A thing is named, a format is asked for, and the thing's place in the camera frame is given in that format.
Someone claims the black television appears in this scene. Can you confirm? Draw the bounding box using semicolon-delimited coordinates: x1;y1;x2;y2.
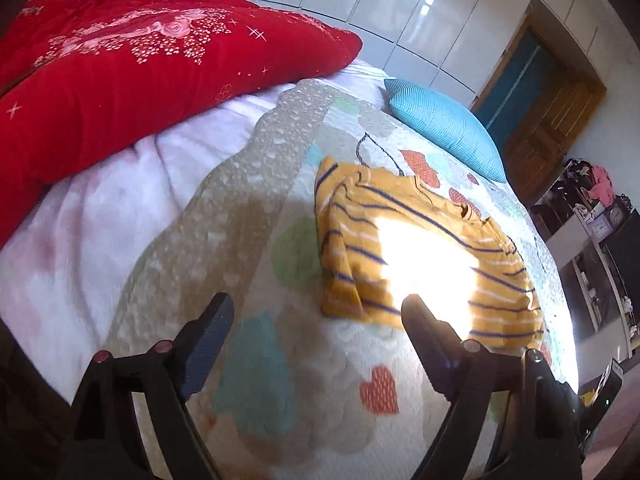
597;209;640;361

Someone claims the blue knitted pillow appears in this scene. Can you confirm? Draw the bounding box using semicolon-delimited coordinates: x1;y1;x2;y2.
384;78;507;184

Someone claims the brown wooden door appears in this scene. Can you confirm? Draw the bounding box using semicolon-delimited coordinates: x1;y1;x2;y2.
501;77;602;207

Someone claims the red floral blanket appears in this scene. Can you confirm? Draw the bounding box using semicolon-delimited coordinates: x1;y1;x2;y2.
0;0;364;252

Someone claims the dark shoe rack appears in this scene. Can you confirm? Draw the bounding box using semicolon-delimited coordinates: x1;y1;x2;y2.
530;157;601;242

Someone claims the patterned quilted bedspread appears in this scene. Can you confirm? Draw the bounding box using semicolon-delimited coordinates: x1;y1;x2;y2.
107;79;582;480

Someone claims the white television stand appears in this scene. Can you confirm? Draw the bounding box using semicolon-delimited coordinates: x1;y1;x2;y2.
542;204;640;362

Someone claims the white glossy wardrobe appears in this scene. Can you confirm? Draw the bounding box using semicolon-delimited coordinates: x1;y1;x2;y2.
207;0;548;110

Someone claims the yellow striped sweater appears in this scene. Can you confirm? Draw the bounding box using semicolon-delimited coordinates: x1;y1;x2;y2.
314;156;546;352

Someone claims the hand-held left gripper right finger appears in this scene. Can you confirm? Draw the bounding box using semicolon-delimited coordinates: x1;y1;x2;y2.
401;294;584;480

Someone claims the black ornate clock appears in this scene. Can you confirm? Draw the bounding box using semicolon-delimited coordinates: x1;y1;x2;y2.
607;194;629;227

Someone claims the pink cloth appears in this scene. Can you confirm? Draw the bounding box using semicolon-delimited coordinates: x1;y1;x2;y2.
586;164;616;206

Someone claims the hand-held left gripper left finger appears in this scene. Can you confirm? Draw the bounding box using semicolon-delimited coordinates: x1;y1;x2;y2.
57;292;236;480

